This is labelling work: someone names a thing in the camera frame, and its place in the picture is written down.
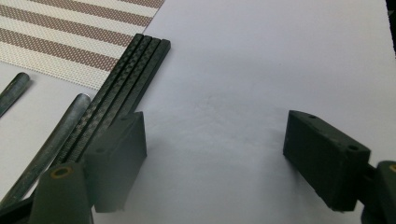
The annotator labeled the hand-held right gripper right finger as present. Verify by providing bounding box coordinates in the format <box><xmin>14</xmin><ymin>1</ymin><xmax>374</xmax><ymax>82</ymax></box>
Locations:
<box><xmin>282</xmin><ymin>109</ymin><xmax>372</xmax><ymax>213</ymax></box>

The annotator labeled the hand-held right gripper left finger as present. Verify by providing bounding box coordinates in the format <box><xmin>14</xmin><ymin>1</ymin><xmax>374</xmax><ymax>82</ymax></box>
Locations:
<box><xmin>83</xmin><ymin>111</ymin><xmax>148</xmax><ymax>214</ymax></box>

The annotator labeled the row of black chopsticks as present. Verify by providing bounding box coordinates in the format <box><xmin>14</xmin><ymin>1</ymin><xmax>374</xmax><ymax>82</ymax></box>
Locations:
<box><xmin>49</xmin><ymin>33</ymin><xmax>172</xmax><ymax>171</ymax></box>

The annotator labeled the metal spoon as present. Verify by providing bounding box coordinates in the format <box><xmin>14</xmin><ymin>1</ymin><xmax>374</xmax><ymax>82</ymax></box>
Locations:
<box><xmin>0</xmin><ymin>72</ymin><xmax>31</xmax><ymax>119</ymax></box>
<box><xmin>0</xmin><ymin>92</ymin><xmax>92</xmax><ymax>208</ymax></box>

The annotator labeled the striped woven placemat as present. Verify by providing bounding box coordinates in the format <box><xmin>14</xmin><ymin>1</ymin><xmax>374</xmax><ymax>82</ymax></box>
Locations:
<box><xmin>0</xmin><ymin>0</ymin><xmax>166</xmax><ymax>91</ymax></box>

